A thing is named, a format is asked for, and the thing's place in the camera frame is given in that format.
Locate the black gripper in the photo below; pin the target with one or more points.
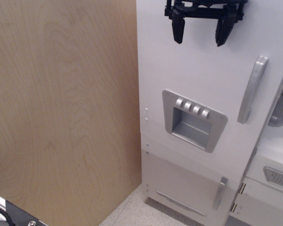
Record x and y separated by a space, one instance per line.
226 11

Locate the white fridge door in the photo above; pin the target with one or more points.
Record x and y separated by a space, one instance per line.
201 71
183 184

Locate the white toy fridge cabinet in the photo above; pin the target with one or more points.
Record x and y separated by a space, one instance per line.
230 159

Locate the brass lower door hinge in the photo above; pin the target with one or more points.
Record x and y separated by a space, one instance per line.
233 207
242 188

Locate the silver oven vent panel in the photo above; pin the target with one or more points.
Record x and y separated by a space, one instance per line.
273 176

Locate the white toy oven unit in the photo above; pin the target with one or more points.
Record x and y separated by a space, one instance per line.
261 203

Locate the silver upper door handle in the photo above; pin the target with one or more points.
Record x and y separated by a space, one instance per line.
254 80

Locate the silver door handle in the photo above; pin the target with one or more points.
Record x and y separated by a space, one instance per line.
219 193
254 80

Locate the silver lower door handle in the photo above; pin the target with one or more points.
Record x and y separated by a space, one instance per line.
219 193

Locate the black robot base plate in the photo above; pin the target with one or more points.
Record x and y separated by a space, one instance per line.
11 215

